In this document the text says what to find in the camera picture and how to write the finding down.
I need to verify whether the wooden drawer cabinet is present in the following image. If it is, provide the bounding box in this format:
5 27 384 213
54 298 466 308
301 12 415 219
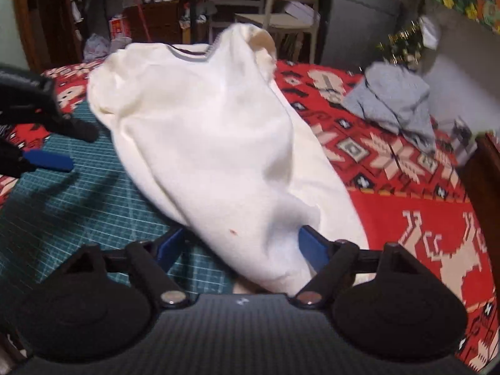
125 2 184 43

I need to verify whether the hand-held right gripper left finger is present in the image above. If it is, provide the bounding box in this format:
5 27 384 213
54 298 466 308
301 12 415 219
58 227 190 309

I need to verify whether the red patterned blanket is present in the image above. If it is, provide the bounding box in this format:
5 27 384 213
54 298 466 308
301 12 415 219
0 60 497 372

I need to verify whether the grey sweater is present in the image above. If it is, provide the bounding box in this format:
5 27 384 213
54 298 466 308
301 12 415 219
343 62 437 153

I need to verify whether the small white hanging cloth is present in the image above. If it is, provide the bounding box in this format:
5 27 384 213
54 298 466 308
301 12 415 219
420 16 440 49

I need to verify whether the dark wooden nightstand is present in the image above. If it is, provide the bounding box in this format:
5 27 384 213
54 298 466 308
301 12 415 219
463 133 500 235

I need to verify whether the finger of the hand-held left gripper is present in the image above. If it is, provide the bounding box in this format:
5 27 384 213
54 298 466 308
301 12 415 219
49 116 100 143
17 149 75 173

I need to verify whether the white knit sweater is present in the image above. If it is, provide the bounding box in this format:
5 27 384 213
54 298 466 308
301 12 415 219
87 22 376 295

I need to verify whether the red broom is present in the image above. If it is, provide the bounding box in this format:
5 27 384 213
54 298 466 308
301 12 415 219
135 0 153 43

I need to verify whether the white plastic bag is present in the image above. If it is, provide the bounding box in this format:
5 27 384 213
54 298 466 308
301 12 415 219
84 33 112 61

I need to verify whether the red cardboard box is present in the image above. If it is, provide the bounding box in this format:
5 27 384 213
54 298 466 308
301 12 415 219
109 16 128 40

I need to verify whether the green cutting mat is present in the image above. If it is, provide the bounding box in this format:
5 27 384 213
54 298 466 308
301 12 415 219
0 102 235 309

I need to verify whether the silver refrigerator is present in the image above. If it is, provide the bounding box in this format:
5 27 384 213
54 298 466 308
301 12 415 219
320 0 426 71

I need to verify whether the small christmas tree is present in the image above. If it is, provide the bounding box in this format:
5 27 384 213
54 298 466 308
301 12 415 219
377 16 430 71

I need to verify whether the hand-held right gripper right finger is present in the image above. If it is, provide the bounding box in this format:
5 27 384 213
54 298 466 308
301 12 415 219
291 224 430 309

